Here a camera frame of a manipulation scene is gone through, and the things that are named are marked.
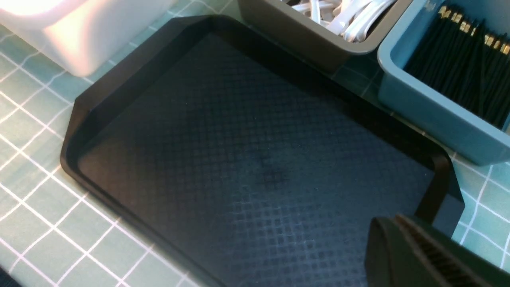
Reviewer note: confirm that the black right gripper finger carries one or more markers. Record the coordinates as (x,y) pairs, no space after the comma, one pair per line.
(405,251)

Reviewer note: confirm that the blue-grey chopstick bin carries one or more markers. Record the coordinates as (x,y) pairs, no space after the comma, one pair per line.
(438,116)

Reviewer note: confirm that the black serving tray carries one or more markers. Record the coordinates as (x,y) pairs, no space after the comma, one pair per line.
(248,165)

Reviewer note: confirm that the bundle of black chopsticks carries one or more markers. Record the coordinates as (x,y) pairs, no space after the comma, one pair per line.
(465,61)

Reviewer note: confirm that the pile of white spoons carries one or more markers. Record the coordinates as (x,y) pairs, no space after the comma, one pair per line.
(349,19)

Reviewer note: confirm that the brown-grey spoon bin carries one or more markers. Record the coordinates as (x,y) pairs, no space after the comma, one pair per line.
(308,39)

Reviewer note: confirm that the large white plastic tub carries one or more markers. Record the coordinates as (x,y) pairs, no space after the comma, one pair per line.
(80,35)

